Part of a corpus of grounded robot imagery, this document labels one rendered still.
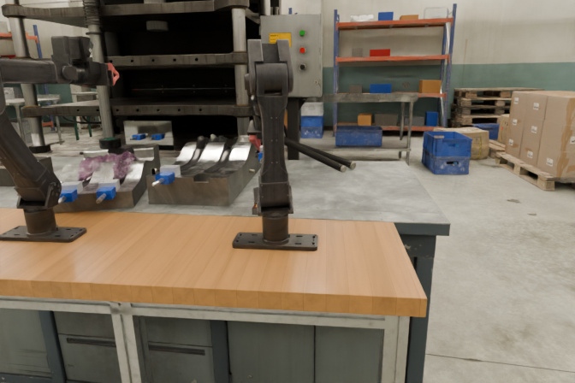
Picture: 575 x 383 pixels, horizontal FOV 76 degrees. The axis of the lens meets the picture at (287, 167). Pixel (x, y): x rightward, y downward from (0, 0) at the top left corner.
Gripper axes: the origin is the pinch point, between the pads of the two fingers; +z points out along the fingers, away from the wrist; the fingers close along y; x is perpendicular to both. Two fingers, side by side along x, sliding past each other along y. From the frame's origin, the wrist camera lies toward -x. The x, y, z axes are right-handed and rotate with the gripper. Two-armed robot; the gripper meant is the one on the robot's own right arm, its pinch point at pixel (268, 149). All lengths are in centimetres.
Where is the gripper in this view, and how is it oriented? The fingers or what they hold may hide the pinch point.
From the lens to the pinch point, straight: 120.5
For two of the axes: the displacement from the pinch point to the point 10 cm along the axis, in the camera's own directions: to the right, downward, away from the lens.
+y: -9.9, -0.1, 1.3
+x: -1.0, 6.7, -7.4
